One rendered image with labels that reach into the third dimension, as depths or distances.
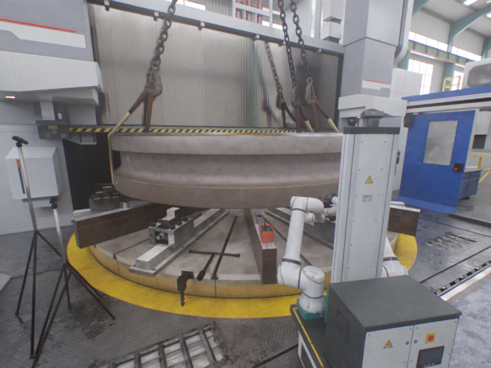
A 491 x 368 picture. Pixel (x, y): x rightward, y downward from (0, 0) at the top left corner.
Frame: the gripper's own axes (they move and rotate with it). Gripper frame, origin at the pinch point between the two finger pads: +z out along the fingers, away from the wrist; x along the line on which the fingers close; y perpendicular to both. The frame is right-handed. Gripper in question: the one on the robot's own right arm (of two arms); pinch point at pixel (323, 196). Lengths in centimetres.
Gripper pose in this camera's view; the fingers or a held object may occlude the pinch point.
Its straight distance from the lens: 309.9
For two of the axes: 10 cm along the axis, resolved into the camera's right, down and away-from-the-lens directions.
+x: 9.1, -0.8, 4.1
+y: 0.0, 9.8, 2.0
